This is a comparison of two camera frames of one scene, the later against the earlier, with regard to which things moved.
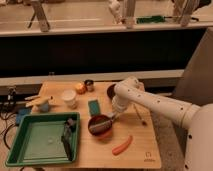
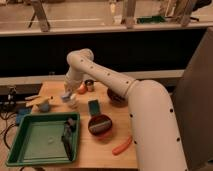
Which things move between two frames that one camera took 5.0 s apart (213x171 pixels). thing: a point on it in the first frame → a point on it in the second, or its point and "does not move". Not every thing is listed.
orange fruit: (80, 88) does not move
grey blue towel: (110, 114) → (66, 96)
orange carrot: (116, 150) does not move
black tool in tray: (66, 138) does not move
